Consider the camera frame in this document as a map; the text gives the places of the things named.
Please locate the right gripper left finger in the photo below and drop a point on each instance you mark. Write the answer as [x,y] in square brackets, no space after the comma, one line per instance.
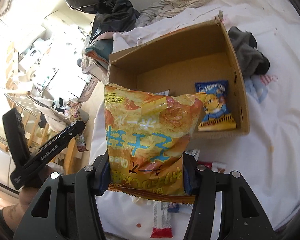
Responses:
[91,182]

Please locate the person's left hand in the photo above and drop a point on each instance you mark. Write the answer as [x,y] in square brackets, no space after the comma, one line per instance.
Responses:
[13,214]

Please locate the red white long snack packet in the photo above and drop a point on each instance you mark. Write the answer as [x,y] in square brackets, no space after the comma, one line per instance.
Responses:
[162,221]

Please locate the black plastic bag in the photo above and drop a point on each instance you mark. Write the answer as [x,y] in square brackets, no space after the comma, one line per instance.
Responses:
[110,15]

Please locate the white printed bed sheet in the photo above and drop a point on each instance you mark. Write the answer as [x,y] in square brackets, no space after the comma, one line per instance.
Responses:
[269,156]

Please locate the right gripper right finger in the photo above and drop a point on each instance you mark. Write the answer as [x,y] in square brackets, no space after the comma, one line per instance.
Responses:
[199,181]

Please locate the blue cartoon snack bag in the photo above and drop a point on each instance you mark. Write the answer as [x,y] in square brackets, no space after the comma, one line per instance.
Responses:
[217,116]

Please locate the grey cloth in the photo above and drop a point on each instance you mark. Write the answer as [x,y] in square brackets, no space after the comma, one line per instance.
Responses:
[251,60]

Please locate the brown cardboard box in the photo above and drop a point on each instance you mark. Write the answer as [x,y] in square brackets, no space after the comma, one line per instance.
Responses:
[177,61]

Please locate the teal orange folded blanket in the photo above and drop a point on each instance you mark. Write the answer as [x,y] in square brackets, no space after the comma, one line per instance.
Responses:
[100,50]

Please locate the orange cheese chips bag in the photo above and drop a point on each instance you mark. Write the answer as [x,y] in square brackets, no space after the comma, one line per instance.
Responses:
[146,136]

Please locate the clear white snack bag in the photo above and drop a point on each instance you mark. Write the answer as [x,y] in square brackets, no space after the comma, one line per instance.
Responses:
[164,93]

